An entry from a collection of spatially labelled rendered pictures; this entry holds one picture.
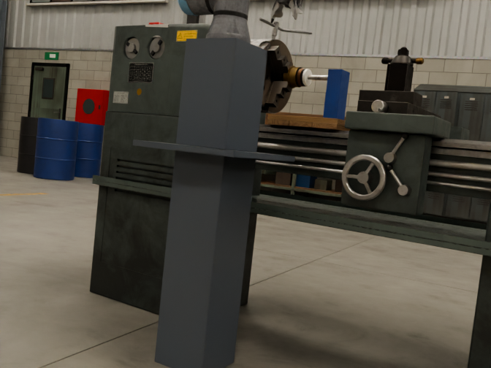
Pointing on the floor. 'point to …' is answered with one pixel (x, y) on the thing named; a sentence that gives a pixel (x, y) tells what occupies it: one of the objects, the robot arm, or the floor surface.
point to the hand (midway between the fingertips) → (282, 21)
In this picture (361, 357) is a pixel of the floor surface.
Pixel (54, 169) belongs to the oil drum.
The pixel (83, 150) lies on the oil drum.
